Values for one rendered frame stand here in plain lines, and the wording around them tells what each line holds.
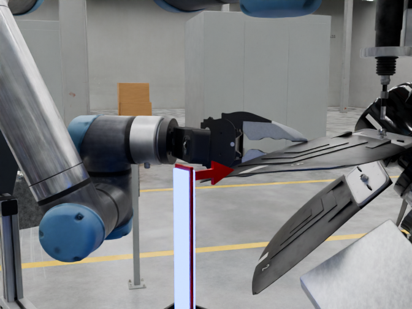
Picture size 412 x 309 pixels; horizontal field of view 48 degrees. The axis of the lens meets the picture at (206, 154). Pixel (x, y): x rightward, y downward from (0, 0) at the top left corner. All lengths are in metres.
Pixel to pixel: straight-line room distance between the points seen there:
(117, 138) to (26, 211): 1.76
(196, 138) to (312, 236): 0.30
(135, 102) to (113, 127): 7.98
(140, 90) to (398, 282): 8.17
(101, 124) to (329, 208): 0.39
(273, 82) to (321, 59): 0.85
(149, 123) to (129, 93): 7.98
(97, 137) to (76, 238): 0.18
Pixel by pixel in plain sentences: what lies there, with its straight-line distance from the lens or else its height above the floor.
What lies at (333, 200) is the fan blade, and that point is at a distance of 0.80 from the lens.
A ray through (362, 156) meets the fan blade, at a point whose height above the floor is 1.19.
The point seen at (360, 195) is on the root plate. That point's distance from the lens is 0.77.
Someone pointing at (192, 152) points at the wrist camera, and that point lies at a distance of 0.58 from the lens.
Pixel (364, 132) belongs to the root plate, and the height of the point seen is 1.19.
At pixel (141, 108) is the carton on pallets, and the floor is 0.76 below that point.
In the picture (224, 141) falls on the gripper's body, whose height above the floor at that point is 1.18.
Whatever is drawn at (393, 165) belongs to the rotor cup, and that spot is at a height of 1.14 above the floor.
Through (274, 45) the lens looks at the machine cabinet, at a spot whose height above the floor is 1.80.
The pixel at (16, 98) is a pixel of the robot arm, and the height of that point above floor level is 1.25.
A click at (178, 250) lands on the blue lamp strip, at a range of 0.45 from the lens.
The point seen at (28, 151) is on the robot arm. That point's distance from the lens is 0.61.
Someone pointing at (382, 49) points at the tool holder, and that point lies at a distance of 0.65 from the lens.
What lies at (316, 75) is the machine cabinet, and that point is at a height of 1.35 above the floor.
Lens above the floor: 1.27
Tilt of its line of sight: 9 degrees down
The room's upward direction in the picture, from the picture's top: straight up
